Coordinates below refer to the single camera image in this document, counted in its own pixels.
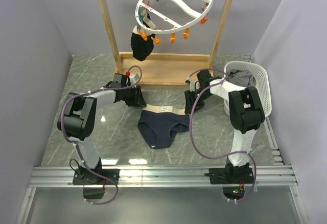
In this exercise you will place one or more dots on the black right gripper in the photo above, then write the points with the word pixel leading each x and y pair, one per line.
pixel 189 101

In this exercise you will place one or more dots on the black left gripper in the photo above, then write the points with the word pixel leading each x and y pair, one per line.
pixel 138 100

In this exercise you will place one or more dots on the navy blue underwear beige waistband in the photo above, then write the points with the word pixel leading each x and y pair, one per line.
pixel 159 125

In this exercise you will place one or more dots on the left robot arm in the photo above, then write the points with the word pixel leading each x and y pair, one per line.
pixel 78 115

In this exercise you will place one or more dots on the wooden hanger stand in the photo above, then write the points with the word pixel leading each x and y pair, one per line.
pixel 164 69

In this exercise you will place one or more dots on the black hanging underwear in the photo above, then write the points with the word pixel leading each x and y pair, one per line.
pixel 141 49

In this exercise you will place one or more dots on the orange clip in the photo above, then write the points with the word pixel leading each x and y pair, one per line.
pixel 172 38
pixel 204 20
pixel 186 33
pixel 156 39
pixel 143 35

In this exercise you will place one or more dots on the white round clip hanger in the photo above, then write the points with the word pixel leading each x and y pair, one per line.
pixel 171 16

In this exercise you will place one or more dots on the grey striped garment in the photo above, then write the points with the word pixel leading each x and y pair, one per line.
pixel 243 78

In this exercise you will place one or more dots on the white perforated laundry basket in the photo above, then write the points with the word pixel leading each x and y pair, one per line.
pixel 261 81

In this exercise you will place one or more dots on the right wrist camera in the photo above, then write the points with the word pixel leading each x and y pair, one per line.
pixel 194 85

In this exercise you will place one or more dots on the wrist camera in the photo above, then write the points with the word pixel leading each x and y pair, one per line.
pixel 194 85
pixel 132 79

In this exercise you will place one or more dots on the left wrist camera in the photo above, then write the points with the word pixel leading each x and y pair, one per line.
pixel 132 79

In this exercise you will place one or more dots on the aluminium mounting rail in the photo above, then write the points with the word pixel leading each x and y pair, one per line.
pixel 161 176

